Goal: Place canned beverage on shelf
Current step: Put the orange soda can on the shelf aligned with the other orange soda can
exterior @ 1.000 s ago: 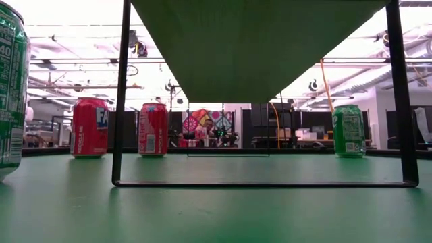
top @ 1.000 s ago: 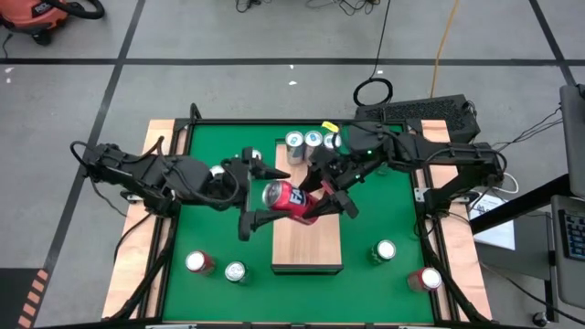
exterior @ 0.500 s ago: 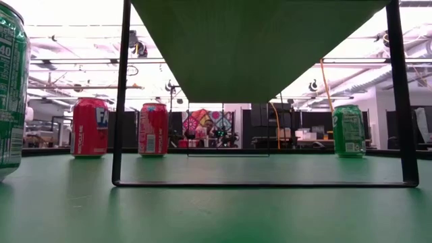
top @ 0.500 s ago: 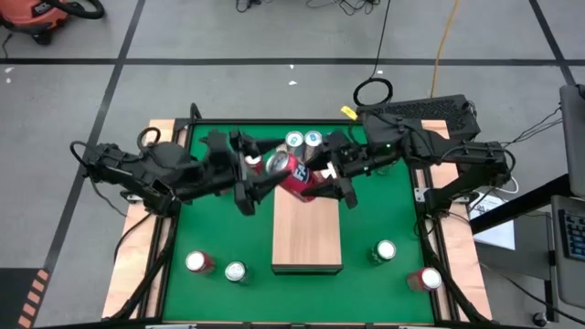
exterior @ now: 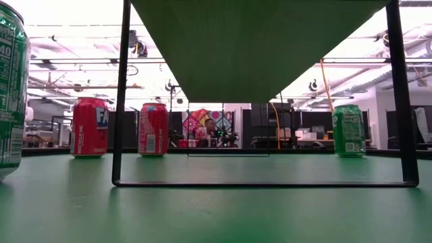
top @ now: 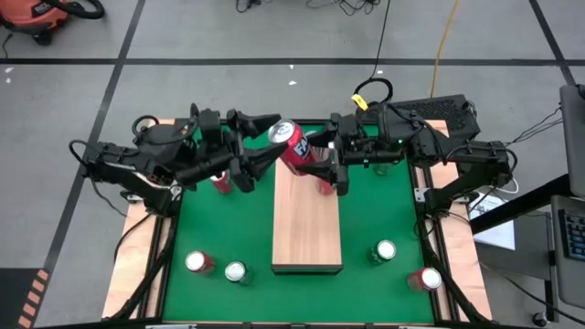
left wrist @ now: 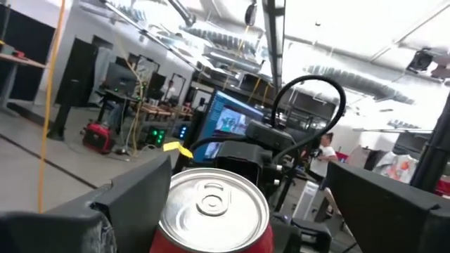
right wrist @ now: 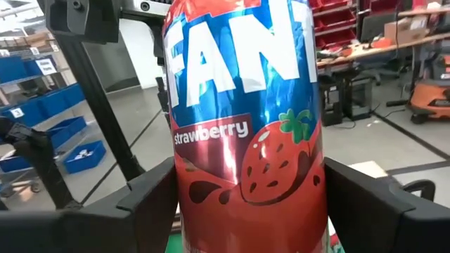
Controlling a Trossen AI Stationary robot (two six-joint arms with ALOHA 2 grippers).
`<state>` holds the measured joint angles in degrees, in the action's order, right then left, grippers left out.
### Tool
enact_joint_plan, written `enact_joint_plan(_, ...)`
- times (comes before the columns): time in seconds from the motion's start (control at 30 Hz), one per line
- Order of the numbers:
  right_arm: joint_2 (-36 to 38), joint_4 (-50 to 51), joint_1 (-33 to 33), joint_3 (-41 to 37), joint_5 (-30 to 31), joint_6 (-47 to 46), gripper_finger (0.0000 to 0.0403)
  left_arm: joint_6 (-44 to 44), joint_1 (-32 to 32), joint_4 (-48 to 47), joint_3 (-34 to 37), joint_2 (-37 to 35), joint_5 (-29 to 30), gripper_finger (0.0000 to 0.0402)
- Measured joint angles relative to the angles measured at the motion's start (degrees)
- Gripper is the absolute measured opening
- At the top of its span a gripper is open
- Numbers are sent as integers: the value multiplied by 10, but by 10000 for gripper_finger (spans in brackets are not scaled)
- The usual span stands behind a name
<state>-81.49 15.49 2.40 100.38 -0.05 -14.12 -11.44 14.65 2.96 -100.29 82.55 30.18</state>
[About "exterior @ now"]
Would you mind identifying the background robot rig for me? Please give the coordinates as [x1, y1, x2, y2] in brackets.
[215, 130, 240, 149]

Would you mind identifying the red Fanta soda can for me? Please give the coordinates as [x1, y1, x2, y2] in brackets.
[70, 97, 109, 159]
[138, 103, 169, 159]

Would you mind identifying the green tray table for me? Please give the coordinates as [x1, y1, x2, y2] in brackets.
[22, 146, 432, 160]

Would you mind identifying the person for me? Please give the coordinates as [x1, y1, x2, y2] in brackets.
[203, 117, 219, 149]

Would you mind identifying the yellow extension cable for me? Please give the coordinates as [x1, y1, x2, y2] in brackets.
[319, 59, 335, 114]

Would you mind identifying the wooden shelf with black frame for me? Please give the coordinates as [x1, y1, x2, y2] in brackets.
[111, 0, 421, 188]

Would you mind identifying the orange hanging cable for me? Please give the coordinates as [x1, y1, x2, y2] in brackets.
[269, 102, 281, 151]

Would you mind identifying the white plastic cover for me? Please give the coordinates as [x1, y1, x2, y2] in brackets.
[414, 107, 432, 143]

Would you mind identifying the grey storage rack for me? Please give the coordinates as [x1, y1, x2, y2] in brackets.
[22, 97, 74, 149]

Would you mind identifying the black ceiling-mounted device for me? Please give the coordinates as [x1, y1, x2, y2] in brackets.
[128, 29, 149, 58]

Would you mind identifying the colourful patterned wall poster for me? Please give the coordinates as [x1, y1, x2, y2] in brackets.
[182, 108, 236, 140]

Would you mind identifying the black cabinet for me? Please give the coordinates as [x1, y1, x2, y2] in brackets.
[242, 103, 300, 149]

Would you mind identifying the green Sprite soda can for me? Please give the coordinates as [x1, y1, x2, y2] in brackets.
[0, 0, 32, 183]
[332, 104, 367, 159]

